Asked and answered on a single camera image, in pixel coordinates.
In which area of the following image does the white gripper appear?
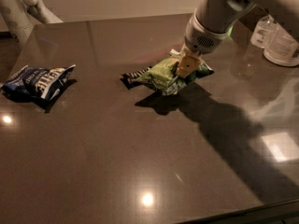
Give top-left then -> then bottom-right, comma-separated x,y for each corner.
176,12 -> 229,78

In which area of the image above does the green jalapeno chip bag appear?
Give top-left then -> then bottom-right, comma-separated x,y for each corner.
135,49 -> 214,96

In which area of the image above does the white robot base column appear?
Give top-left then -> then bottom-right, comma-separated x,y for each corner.
0,0 -> 62,47

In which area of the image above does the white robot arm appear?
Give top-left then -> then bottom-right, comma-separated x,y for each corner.
176,0 -> 299,77

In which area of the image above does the black rxbar chocolate bar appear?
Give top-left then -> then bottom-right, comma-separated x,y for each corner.
120,66 -> 150,90

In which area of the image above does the blue kettle chip bag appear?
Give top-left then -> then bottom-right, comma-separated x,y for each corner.
1,64 -> 76,102

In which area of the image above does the clear plastic bottle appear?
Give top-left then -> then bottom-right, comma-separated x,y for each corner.
250,15 -> 276,49

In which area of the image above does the white labelled jar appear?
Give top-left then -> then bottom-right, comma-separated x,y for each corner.
263,24 -> 299,67

